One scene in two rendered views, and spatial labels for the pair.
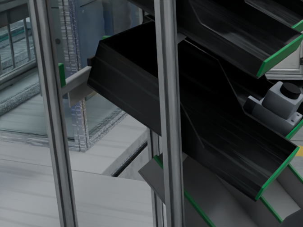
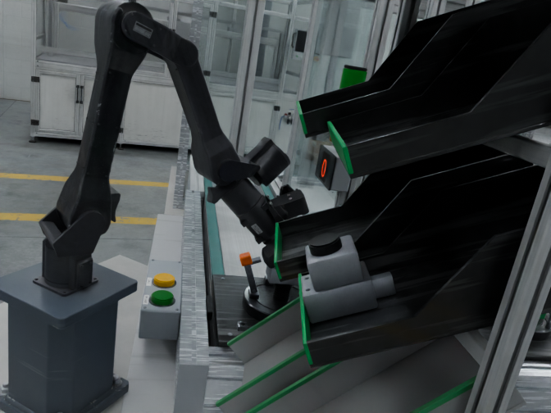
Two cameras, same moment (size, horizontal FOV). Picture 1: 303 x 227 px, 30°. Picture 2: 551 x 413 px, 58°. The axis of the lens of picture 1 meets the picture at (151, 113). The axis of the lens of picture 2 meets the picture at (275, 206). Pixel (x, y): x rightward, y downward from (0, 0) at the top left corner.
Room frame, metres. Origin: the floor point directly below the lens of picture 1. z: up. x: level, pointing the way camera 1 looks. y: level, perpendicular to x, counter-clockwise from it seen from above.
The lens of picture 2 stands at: (1.10, -0.50, 1.43)
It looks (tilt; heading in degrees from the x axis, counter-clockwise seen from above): 18 degrees down; 144
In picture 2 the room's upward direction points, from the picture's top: 9 degrees clockwise
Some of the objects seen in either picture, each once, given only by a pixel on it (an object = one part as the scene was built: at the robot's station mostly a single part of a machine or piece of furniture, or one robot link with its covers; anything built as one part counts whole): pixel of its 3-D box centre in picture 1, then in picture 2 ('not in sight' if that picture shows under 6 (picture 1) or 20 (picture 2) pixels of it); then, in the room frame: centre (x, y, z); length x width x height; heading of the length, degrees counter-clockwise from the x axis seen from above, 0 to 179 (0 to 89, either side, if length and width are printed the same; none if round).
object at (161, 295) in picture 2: not in sight; (161, 299); (0.35, -0.17, 0.96); 0.04 x 0.04 x 0.02
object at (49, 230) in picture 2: not in sight; (70, 223); (0.41, -0.35, 1.15); 0.09 x 0.07 x 0.06; 3
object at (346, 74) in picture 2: not in sight; (352, 82); (0.32, 0.21, 1.38); 0.05 x 0.05 x 0.05
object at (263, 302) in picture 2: not in sight; (280, 301); (0.45, 0.02, 0.98); 0.14 x 0.14 x 0.02
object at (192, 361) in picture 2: not in sight; (193, 264); (0.14, 0.00, 0.91); 0.89 x 0.06 x 0.11; 156
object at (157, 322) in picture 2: not in sight; (162, 296); (0.28, -0.14, 0.93); 0.21 x 0.07 x 0.06; 156
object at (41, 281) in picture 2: not in sight; (67, 263); (0.42, -0.35, 1.09); 0.07 x 0.07 x 0.06; 30
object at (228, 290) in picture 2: not in sight; (278, 310); (0.45, 0.02, 0.96); 0.24 x 0.24 x 0.02; 66
